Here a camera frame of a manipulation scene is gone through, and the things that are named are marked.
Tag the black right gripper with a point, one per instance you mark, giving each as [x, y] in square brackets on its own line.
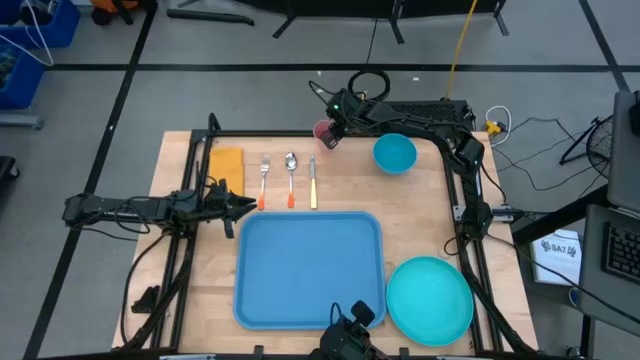
[350, 116]

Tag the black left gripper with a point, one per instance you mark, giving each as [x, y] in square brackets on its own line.
[222, 202]

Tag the pink plastic cup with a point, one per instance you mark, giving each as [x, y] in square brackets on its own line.
[318, 131]

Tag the blue plastic bowl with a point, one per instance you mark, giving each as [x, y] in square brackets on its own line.
[395, 152]

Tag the teal plastic plate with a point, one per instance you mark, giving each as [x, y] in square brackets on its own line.
[430, 300]

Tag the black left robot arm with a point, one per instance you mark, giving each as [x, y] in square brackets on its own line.
[125, 207]

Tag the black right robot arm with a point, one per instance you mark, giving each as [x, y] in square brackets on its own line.
[425, 127]

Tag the blue plastic tray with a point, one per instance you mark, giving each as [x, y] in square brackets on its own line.
[300, 270]

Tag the black perforated computer case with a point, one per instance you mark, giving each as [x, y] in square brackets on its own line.
[440, 107]

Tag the black stand legs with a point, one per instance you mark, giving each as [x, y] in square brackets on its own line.
[396, 27]

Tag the yellow plug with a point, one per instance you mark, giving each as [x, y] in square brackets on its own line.
[492, 128]

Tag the black curved bar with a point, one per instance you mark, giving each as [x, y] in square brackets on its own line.
[210, 16]

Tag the grey flat bar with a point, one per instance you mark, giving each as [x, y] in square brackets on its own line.
[20, 121]

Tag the orange and black object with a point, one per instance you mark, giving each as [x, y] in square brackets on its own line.
[112, 4]

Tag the black desk beam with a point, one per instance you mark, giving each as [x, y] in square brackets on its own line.
[560, 217]

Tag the blue storage bin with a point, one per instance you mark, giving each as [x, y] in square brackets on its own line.
[60, 30]
[25, 85]

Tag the white printed paper sheet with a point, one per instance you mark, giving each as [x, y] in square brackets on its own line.
[555, 265]

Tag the grey monitor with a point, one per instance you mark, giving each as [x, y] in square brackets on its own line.
[625, 160]

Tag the grey desk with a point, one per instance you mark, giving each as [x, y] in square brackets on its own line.
[595, 295]

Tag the black keyboard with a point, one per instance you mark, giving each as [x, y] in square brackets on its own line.
[625, 252]

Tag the black metal table frame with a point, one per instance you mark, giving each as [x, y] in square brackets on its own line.
[300, 133]

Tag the black clamp bracket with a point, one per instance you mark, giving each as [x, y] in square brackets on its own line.
[149, 300]

